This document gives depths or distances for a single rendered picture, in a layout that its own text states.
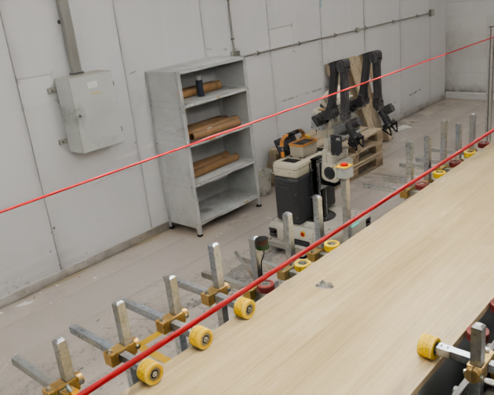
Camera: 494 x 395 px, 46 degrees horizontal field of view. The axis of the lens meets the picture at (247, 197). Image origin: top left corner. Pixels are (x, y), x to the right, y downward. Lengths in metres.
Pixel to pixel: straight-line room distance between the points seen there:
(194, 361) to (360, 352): 0.60
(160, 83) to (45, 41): 1.04
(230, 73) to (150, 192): 1.43
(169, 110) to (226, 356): 3.40
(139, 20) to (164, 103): 0.75
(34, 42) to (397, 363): 3.71
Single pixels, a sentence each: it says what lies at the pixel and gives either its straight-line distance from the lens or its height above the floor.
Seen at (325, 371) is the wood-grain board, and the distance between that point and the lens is 2.11.
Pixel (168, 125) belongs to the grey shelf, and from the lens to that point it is 5.37.
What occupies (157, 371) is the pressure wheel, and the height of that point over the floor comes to 0.94.
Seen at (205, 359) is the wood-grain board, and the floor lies 0.90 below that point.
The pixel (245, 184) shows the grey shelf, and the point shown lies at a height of 0.21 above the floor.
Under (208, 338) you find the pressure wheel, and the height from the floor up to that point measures 0.93.
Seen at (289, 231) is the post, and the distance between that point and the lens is 2.83.
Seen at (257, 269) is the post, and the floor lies 0.95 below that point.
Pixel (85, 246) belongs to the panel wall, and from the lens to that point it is 5.31.
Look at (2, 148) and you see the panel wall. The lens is 4.80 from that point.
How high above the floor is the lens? 2.17
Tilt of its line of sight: 20 degrees down
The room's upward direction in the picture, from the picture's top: 6 degrees counter-clockwise
